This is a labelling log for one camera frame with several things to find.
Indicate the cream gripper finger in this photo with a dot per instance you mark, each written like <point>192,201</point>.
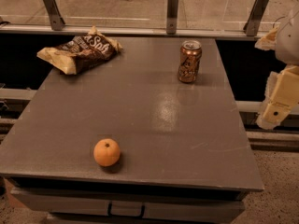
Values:
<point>268,41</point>
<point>281,95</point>

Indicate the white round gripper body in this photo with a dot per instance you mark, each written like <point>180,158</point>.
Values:
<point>289,42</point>

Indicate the orange soda can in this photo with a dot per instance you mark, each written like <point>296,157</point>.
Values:
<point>190,57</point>

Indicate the orange fruit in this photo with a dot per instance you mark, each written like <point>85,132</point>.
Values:
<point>106,152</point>

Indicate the brown chip bag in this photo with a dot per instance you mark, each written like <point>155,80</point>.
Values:
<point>82,53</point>

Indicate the right metal rail bracket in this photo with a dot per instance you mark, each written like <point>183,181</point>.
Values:
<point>252,25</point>

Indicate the metal rail bracket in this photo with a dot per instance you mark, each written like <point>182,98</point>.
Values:
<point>56,20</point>
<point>252,25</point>
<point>172,17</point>

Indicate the middle metal rail bracket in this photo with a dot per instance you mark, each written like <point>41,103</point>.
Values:
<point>172,17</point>

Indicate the grey drawer with black handle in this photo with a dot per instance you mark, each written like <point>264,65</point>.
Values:
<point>74,206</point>

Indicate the left metal rail bracket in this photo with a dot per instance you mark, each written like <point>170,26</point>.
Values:
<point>56,20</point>

